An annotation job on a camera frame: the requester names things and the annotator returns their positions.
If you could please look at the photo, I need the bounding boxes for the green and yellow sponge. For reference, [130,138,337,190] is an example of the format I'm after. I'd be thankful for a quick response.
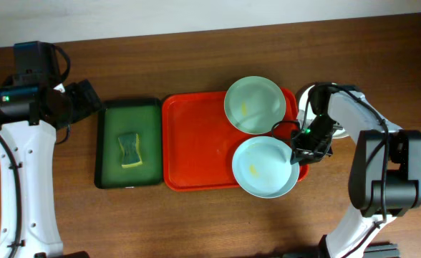
[118,133,143,168]

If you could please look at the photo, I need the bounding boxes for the light blue plate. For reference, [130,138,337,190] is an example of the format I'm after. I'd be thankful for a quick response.
[231,136,300,199]

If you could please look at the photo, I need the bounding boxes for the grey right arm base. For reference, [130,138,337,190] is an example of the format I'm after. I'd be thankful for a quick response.
[363,244,400,258]

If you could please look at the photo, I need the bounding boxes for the white plate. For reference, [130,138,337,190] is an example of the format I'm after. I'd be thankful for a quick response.
[295,82,349,139]

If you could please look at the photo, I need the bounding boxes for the light green plate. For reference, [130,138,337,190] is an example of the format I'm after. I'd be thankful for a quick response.
[223,76,286,135]

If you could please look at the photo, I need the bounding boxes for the green tray with black rim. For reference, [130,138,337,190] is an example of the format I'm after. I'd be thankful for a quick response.
[94,97,163,189]

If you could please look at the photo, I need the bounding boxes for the red plastic tray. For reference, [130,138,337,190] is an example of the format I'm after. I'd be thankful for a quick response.
[161,87,310,193]

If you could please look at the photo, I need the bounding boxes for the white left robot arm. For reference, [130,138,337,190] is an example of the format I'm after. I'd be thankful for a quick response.
[0,80,102,257]

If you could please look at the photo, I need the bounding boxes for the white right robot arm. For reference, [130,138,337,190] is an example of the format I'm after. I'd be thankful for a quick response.
[291,82,421,257]

